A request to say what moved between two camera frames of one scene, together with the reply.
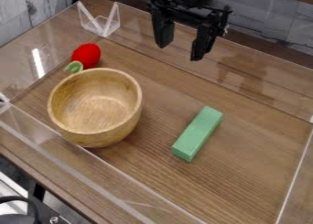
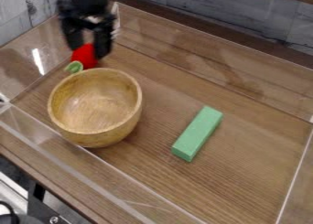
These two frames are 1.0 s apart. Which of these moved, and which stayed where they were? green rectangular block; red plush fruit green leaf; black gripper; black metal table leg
Moved: black gripper
Stayed: black metal table leg; red plush fruit green leaf; green rectangular block
